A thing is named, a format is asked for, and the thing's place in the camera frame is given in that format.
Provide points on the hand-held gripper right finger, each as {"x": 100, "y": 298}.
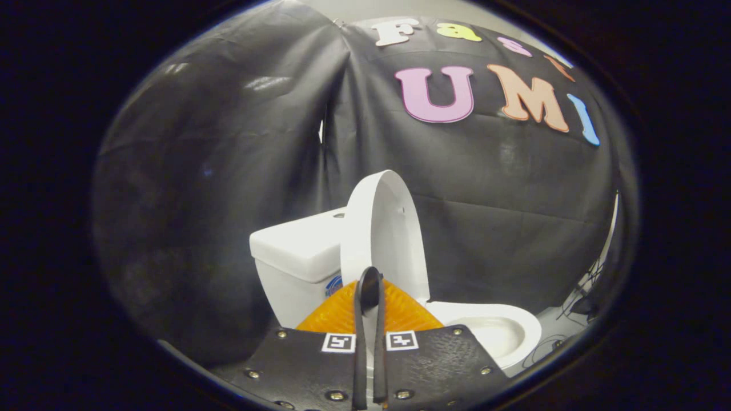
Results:
{"x": 440, "y": 365}

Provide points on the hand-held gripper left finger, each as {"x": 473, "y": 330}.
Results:
{"x": 302, "y": 365}

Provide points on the black tripod stand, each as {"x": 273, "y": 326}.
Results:
{"x": 588, "y": 297}

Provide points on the black backdrop cloth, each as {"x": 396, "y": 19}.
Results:
{"x": 485, "y": 188}

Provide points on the white toilet seat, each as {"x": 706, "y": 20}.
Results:
{"x": 528, "y": 330}

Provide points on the white toilet lid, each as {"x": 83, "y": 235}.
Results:
{"x": 388, "y": 228}

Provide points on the white toilet tank cover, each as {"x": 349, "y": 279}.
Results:
{"x": 297, "y": 245}

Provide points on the white toilet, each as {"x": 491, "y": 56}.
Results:
{"x": 297, "y": 291}

